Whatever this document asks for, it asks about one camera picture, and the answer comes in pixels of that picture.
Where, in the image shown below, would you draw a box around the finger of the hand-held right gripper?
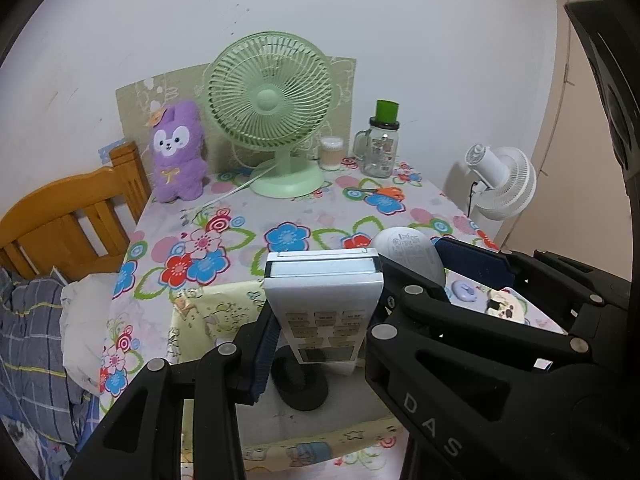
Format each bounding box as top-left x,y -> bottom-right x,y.
435,236 -> 640,333
372,256 -> 593,363

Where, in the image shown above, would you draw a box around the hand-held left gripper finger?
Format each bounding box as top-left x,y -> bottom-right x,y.
75,305 -> 279,480

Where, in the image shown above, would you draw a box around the grey computer mouse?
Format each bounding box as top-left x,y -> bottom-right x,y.
375,226 -> 449,302

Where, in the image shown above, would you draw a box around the black round object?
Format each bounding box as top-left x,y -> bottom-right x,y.
271,345 -> 331,412

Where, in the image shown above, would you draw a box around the cream cartoon dog gadget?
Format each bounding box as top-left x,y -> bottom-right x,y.
482,287 -> 531,322

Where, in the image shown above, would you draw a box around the yellow cartoon print storage box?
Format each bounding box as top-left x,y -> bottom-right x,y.
167,275 -> 416,480

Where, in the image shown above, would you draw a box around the white remote control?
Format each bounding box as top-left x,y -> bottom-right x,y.
263,247 -> 385,365

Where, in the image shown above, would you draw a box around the white floor fan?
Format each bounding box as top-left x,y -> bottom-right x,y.
462,143 -> 537,221

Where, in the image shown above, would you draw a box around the floral tablecloth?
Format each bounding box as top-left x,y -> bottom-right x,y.
97,160 -> 571,413

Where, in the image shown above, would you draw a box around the beige door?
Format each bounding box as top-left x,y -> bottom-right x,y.
527,0 -> 640,281

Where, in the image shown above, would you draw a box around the glass jar mug green lid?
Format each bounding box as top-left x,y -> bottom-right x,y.
353,100 -> 402,178

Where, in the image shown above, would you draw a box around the clear cotton swab container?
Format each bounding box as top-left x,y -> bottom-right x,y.
319,136 -> 343,173

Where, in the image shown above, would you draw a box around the white pillow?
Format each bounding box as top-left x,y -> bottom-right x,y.
60,272 -> 123,396

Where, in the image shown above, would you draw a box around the purple plush toy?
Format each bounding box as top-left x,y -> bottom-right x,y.
146,100 -> 208,204

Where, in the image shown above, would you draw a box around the green desk fan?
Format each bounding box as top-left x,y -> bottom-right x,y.
202,31 -> 333,200

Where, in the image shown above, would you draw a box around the blue plaid blanket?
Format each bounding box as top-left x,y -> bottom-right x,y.
0,265 -> 101,448

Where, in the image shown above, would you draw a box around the printed bed sheet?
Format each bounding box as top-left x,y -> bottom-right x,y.
0,395 -> 101,480

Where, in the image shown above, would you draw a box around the wooden bed headboard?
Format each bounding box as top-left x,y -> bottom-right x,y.
0,141 -> 151,281

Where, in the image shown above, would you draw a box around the beige printed board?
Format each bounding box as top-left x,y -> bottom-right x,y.
116,55 -> 358,171

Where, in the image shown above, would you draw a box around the orange handled scissors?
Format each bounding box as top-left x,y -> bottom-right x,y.
345,186 -> 405,200

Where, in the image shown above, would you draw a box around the white fan cable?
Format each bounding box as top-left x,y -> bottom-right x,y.
200,167 -> 281,211

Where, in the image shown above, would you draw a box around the blue wall poster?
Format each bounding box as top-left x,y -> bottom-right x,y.
97,137 -> 126,166

